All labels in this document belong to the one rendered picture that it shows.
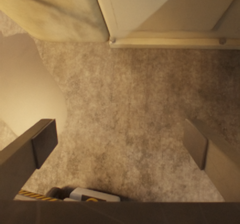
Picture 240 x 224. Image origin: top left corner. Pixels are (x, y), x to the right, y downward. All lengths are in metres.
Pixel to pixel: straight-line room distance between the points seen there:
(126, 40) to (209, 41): 0.49
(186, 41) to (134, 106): 0.49
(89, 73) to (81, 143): 0.45
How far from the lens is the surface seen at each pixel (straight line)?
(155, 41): 1.11
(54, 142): 0.17
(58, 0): 0.94
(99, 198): 1.00
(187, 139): 0.17
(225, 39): 1.18
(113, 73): 1.10
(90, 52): 1.19
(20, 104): 1.33
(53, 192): 1.09
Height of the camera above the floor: 1.04
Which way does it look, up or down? 79 degrees down
